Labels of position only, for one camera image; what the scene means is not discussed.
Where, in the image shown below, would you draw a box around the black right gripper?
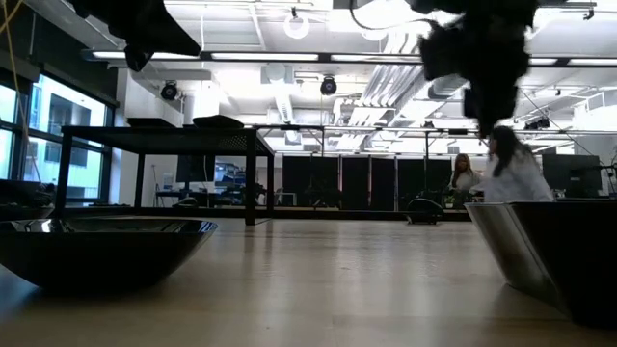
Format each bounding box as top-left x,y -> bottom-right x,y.
418,18 -> 536,139

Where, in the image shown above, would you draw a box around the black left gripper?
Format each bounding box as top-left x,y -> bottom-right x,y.
71,0 -> 201,73

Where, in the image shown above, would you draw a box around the black wide shallow mini plate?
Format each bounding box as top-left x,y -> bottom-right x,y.
0,217 -> 219,295

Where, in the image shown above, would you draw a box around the person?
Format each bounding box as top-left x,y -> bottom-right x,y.
474,124 -> 555,203
447,152 -> 483,209

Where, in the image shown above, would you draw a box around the black perforated metal shelf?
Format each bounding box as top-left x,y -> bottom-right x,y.
53,125 -> 276,227

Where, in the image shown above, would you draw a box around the overhead light bar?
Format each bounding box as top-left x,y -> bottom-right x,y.
81,50 -> 617,67

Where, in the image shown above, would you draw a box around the black computer monitor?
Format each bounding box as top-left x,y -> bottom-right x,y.
542,153 -> 604,199
175,154 -> 217,183

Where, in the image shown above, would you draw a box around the black room divider panels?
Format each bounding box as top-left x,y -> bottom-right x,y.
282,154 -> 454,212

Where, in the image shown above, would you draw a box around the large office window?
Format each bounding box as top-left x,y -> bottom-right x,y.
0,74 -> 115,203

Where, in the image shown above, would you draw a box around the black metal frame stand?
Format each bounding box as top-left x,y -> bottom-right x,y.
423,127 -> 496,194

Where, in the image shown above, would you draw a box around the black looped cable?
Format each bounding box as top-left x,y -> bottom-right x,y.
404,197 -> 445,226

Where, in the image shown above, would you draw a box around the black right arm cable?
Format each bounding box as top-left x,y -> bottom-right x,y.
349,0 -> 428,31

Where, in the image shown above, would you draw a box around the white ring pendant lamp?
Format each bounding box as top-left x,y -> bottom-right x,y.
282,10 -> 310,40

